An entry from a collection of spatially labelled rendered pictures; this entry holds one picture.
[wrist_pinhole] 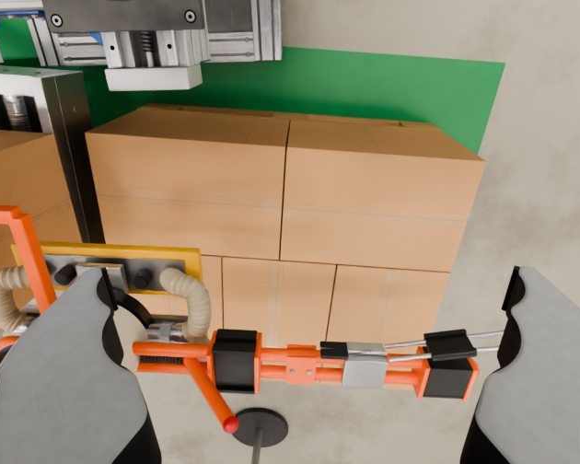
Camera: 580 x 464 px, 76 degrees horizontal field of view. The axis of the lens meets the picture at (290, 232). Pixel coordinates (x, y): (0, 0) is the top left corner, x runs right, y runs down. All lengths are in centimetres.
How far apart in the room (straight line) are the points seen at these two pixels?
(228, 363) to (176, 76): 47
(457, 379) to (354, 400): 200
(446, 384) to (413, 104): 125
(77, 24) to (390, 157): 84
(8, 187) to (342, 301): 105
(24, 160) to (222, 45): 71
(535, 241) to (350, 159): 128
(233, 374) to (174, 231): 73
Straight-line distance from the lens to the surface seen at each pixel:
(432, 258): 135
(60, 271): 78
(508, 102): 186
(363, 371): 66
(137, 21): 64
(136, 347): 69
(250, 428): 287
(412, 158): 118
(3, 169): 113
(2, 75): 131
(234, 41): 142
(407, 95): 170
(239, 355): 64
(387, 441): 305
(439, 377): 69
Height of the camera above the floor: 163
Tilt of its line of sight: 62 degrees down
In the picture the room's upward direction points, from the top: 176 degrees counter-clockwise
